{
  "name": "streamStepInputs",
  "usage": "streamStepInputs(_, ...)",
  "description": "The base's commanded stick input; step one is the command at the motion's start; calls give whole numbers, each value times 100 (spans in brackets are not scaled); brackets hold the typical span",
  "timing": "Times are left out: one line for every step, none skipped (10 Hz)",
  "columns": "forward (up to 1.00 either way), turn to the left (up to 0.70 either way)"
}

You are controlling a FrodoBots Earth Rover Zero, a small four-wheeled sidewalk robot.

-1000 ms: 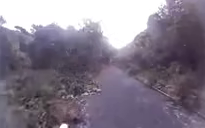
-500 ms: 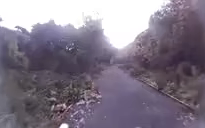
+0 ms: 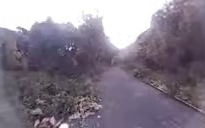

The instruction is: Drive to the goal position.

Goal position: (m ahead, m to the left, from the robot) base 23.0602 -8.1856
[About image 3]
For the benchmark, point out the weedy verge with rubble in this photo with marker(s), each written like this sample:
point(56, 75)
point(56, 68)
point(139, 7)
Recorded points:
point(56, 95)

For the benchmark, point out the pale stone kerb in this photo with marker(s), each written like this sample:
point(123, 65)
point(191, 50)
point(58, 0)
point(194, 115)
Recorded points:
point(176, 97)

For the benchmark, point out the grey asphalt road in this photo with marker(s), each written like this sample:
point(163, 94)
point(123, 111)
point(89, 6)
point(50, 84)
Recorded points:
point(133, 103)

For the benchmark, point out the row of trees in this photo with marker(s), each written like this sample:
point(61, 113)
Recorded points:
point(63, 46)
point(180, 40)

